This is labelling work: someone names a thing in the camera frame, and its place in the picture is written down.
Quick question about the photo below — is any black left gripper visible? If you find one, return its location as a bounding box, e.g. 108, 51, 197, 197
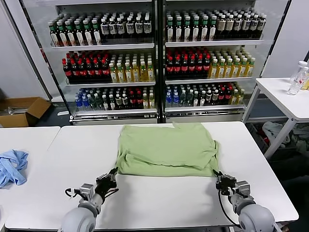
95, 167, 119, 195

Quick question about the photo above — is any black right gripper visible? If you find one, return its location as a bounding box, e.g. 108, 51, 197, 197
212, 169, 239, 196

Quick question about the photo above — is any light green polo shirt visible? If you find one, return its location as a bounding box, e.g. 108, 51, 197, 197
114, 122, 222, 178

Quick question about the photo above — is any grey green clothes pile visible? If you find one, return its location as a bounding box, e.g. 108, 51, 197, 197
289, 123, 309, 153

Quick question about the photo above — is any drinks display cabinet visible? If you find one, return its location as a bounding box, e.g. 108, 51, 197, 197
19, 0, 160, 126
158, 0, 293, 124

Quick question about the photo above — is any white crumpled garment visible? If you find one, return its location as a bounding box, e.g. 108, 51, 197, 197
262, 121, 290, 145

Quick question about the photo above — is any white side table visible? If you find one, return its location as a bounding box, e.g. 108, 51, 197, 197
241, 77, 309, 157

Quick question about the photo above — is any yellow juice bottle green label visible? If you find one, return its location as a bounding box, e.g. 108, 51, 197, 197
232, 58, 241, 78
224, 58, 234, 78
147, 60, 155, 82
124, 62, 133, 83
116, 62, 125, 83
140, 61, 148, 82
109, 62, 118, 83
217, 58, 226, 78
239, 57, 249, 78
132, 61, 140, 82
247, 57, 257, 77
210, 58, 219, 79

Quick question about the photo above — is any light blue crumpled garment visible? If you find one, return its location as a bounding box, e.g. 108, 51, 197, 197
0, 149, 29, 189

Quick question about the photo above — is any open brown cardboard box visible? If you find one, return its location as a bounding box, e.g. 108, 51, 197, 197
0, 96, 52, 128

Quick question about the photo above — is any clear water bottle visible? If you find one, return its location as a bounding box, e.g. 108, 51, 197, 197
287, 66, 309, 95

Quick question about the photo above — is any silver metal rails bundle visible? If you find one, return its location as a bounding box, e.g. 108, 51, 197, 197
7, 105, 28, 115

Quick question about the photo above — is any yellow drink bottle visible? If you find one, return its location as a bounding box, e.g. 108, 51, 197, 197
300, 72, 309, 91

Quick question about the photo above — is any tall clear bottle white cap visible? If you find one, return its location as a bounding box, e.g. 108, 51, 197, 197
289, 61, 308, 84

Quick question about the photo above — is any open glass cabinet door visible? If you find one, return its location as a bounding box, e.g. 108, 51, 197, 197
3, 0, 72, 116
243, 0, 293, 109

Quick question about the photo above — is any dark tea bottle green cap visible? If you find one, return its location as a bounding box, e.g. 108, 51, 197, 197
166, 16, 175, 42
74, 20, 84, 46
92, 19, 101, 45
57, 21, 68, 47
174, 16, 183, 42
183, 16, 192, 42
83, 20, 93, 46
191, 16, 201, 42
49, 21, 59, 47
66, 21, 76, 46
200, 15, 210, 41
209, 15, 218, 41

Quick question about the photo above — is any dark drink bottle blue label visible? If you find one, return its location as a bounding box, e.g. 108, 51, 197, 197
125, 17, 135, 39
116, 17, 126, 39
234, 14, 243, 39
100, 18, 110, 39
242, 14, 252, 39
251, 14, 260, 38
143, 15, 152, 38
134, 16, 143, 38
258, 14, 267, 38
109, 18, 118, 39

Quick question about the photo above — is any dark drink bottle beige label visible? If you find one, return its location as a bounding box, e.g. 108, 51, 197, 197
225, 14, 235, 39
217, 14, 226, 40

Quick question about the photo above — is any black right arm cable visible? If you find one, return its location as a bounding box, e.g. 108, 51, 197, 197
218, 189, 241, 227

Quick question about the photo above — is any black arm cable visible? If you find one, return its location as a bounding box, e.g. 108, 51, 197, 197
64, 187, 82, 198
218, 189, 241, 227

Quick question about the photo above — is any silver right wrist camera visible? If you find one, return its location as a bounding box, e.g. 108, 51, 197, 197
235, 180, 252, 197

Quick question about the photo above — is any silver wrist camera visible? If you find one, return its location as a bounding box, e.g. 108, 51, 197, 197
78, 183, 97, 202
235, 180, 252, 197

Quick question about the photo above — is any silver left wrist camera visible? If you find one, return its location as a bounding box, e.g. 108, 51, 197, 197
78, 183, 97, 202

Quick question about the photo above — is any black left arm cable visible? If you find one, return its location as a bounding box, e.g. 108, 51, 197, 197
64, 187, 82, 198

